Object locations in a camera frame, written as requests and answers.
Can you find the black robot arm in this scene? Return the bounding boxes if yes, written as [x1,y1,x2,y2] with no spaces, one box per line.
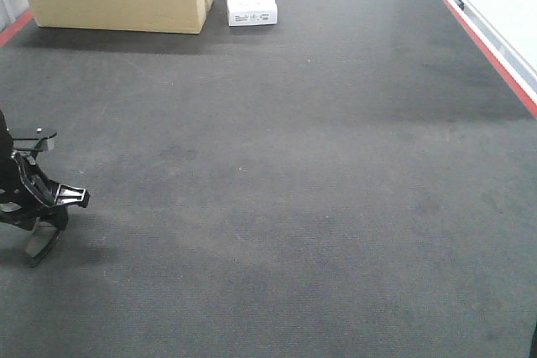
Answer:
[1,117,90,231]

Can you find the grey brake pad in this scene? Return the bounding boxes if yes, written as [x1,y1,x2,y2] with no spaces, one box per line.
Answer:
[24,222,63,268]

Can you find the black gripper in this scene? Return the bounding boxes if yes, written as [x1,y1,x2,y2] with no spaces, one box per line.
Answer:
[1,153,90,231]

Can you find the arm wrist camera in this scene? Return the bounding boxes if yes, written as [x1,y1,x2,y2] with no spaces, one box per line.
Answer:
[8,127,58,153]

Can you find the white red conveyor side rail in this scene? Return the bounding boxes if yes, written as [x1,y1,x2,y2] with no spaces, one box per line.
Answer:
[442,0,536,116]

